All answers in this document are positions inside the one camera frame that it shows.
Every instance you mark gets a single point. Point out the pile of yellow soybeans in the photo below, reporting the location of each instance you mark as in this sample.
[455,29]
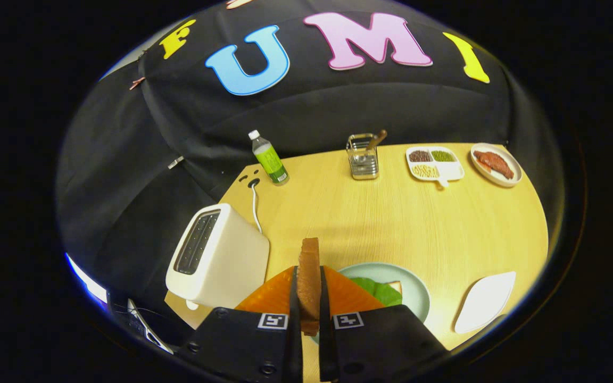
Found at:
[425,171]

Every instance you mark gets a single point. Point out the white square plate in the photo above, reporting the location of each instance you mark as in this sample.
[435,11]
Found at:
[485,303]

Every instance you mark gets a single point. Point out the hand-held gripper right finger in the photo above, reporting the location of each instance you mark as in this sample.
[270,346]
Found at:
[325,346]

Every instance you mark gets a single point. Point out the pile of dark red beans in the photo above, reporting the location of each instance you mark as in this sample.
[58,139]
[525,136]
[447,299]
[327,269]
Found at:
[420,156]

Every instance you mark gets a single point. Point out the metal utensil holder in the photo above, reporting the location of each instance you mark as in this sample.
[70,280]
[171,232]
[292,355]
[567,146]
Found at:
[364,167]

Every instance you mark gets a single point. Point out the pile of green beans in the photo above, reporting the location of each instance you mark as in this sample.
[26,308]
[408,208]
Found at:
[443,156]

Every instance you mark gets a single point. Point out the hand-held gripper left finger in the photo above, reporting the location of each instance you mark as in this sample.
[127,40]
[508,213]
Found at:
[293,346]

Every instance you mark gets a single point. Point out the red cloth clip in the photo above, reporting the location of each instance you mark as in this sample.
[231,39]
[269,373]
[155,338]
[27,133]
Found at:
[137,83]

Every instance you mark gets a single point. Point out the white round plate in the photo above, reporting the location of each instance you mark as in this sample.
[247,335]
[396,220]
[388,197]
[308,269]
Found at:
[490,175]

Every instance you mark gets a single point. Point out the small white tag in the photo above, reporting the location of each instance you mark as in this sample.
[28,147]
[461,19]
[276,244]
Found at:
[175,162]

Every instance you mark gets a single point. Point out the green label plastic bottle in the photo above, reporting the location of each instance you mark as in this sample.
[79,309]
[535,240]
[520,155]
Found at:
[270,159]

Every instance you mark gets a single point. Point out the red meat slices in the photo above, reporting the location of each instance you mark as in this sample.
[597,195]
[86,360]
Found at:
[495,162]

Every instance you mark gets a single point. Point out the pale green plate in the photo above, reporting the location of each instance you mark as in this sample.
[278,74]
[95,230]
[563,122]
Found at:
[413,298]

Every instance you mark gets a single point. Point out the toasted bread slice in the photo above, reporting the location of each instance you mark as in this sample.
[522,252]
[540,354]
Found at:
[309,276]

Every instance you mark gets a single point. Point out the white divided dish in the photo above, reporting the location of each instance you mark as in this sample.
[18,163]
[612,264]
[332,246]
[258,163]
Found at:
[451,170]

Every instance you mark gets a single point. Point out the green lettuce leaf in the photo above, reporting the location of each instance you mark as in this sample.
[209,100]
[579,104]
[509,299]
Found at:
[378,291]

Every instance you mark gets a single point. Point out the white bread slice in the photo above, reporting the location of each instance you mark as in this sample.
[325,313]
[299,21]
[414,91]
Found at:
[396,287]

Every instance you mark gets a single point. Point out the white toaster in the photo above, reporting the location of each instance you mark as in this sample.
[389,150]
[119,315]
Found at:
[226,260]

